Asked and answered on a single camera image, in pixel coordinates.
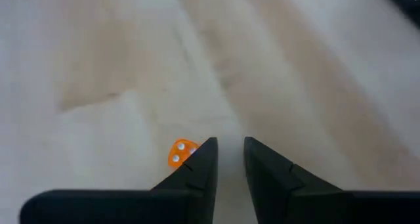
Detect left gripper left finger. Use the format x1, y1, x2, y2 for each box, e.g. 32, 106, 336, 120
18, 137, 219, 224

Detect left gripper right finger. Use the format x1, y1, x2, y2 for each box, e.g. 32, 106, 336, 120
243, 136, 420, 224

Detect black aluminium table frame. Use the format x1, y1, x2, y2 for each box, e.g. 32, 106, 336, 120
380, 0, 420, 30

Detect small orange translucent die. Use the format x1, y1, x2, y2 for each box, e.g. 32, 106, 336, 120
167, 138, 201, 169

